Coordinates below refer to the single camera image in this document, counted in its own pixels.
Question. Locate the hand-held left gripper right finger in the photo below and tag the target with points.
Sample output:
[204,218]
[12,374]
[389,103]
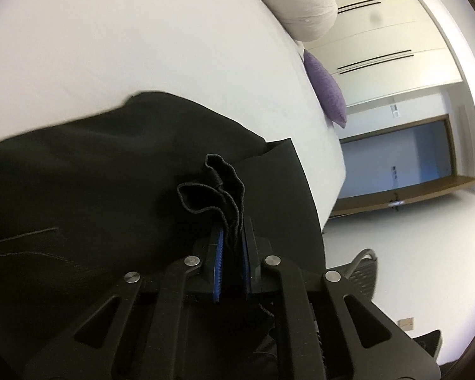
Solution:
[246,263]

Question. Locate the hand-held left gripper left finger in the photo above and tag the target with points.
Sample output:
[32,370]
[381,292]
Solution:
[217,269]

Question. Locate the black denim pants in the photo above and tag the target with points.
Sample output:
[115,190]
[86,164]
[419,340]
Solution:
[103,174]

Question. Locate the black mesh office chair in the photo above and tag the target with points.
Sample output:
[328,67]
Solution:
[364,273]

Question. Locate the small beige box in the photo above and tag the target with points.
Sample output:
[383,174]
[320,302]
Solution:
[406,323]

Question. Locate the wooden framed doorway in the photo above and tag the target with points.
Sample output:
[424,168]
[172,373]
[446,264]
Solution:
[396,154]

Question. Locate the purple cushion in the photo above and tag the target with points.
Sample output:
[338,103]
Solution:
[326,87]

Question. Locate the bed with white sheet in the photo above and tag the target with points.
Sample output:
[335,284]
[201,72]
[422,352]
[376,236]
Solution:
[122,27]

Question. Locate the rolled white duvet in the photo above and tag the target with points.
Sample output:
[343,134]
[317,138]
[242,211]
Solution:
[301,4]

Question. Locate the white wardrobe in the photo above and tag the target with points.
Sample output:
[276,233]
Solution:
[399,31]

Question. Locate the wall switch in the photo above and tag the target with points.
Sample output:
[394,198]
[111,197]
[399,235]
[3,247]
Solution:
[395,111]

